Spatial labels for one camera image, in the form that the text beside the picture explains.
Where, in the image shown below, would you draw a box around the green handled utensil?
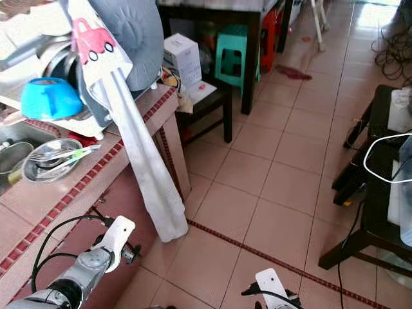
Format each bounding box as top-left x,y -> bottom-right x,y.
48,144 -> 102,173

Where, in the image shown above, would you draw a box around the shallow steel bowl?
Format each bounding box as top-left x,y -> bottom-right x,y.
23,137 -> 83,185

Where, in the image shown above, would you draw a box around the steel fork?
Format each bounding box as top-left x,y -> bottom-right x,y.
29,148 -> 75,162

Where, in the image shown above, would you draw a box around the white cloth red car print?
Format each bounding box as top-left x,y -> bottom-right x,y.
61,0 -> 189,243

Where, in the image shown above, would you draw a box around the black stand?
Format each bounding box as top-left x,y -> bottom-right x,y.
319,84 -> 412,271

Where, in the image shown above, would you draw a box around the steel pot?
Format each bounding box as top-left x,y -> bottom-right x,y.
0,142 -> 33,175

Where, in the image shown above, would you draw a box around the white dish rack tray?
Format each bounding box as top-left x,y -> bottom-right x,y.
0,59 -> 105,140

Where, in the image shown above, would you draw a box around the stainless steel sink basin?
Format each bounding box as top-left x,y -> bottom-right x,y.
0,119 -> 52,194

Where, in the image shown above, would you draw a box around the blue plastic bowl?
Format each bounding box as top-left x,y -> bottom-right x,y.
21,77 -> 84,121

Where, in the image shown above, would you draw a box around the dark wooden bench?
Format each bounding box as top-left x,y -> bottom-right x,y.
177,80 -> 235,144

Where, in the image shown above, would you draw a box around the white cardboard box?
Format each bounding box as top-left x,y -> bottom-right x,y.
163,33 -> 203,88

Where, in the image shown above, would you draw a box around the stacked steel pots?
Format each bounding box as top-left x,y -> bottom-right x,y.
39,35 -> 86,88

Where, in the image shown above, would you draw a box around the dark wooden table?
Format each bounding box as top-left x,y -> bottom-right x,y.
158,0 -> 290,115

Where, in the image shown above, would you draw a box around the dark red floor cloth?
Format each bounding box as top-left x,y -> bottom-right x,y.
276,64 -> 314,82

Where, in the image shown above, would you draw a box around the teal plastic stool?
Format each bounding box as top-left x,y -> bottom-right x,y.
216,24 -> 261,84

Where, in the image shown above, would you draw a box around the white block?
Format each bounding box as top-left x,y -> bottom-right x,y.
386,87 -> 412,133

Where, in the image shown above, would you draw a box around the red plastic stool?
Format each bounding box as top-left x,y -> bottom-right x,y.
259,8 -> 281,71

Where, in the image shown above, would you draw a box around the white chair leg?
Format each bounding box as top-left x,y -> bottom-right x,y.
309,0 -> 330,52

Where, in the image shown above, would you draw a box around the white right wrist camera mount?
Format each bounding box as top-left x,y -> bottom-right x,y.
256,268 -> 287,308

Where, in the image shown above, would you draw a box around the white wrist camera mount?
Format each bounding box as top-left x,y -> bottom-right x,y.
256,268 -> 287,308
100,216 -> 136,271

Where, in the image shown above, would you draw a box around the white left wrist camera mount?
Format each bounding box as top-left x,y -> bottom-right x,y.
100,216 -> 136,271

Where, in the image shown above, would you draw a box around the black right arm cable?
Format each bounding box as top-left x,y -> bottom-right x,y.
257,290 -> 304,309

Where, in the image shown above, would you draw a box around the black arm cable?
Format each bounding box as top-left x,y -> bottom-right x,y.
31,214 -> 111,295
257,290 -> 304,309

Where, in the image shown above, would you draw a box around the black floor cable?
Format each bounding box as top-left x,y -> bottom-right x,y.
335,200 -> 368,309

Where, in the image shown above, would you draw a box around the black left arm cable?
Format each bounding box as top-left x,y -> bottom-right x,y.
31,214 -> 111,295

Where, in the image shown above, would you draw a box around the white cable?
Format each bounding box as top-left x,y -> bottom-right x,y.
363,131 -> 412,185

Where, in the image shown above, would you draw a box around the black cable bundle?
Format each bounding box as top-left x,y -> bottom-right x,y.
370,26 -> 412,86

